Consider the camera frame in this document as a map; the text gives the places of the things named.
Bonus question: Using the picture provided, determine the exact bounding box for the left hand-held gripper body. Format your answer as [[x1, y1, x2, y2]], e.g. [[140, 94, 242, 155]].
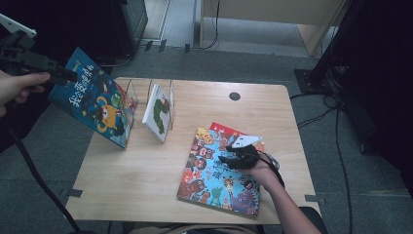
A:
[[0, 13, 53, 74]]

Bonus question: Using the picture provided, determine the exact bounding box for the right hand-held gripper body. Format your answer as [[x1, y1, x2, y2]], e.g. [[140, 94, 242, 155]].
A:
[[231, 136, 263, 171]]

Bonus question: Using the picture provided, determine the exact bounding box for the red picture book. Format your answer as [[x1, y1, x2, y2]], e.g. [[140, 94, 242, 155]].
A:
[[208, 121, 249, 139]]

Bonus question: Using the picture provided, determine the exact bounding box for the colourful monsters picture book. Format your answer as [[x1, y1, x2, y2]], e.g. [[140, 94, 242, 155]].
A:
[[176, 126, 266, 218]]

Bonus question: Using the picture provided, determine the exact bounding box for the blue monster picture book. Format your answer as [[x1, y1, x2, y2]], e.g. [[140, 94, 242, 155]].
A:
[[48, 47, 136, 149]]

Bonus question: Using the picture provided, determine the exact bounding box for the clear acrylic book rack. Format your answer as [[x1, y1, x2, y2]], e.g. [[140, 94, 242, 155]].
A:
[[115, 77, 176, 136]]

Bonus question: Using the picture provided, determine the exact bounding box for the person's right hand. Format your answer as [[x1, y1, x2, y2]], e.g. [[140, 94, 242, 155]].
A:
[[243, 160, 283, 190]]

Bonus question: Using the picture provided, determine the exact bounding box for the person's left hand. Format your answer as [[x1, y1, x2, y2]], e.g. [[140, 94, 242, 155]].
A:
[[0, 71, 52, 117]]

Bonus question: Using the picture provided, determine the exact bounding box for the grey floor tape strip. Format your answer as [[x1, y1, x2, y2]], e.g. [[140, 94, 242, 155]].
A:
[[58, 187, 85, 199], [304, 193, 328, 205]]

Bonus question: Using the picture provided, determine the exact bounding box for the black cabinet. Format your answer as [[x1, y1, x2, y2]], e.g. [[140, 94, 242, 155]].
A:
[[108, 0, 150, 58]]

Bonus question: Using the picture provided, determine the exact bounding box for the white caterpillar picture book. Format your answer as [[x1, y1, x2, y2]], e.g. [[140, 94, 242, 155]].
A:
[[141, 83, 173, 144]]

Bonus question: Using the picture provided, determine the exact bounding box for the black metal stand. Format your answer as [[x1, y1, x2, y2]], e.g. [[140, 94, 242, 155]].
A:
[[293, 0, 359, 96]]

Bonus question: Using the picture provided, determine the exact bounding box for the beige wooden cabinet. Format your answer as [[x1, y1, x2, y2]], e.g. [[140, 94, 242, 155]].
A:
[[198, 0, 347, 57]]

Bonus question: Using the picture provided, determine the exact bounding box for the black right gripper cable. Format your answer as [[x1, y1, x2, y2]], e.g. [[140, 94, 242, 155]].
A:
[[259, 152, 286, 189]]

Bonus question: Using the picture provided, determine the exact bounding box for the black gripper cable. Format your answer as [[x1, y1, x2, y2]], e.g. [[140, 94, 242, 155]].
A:
[[4, 125, 95, 234], [259, 152, 286, 189]]

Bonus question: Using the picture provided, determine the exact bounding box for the short black floor cable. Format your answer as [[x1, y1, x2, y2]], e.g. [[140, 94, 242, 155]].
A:
[[96, 53, 135, 68]]

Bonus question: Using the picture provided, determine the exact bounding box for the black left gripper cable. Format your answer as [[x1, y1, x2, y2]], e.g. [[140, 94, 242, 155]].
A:
[[4, 125, 95, 234]]

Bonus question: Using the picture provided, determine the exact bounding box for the black hanging cable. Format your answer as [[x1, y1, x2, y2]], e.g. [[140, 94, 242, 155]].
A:
[[194, 0, 222, 52]]

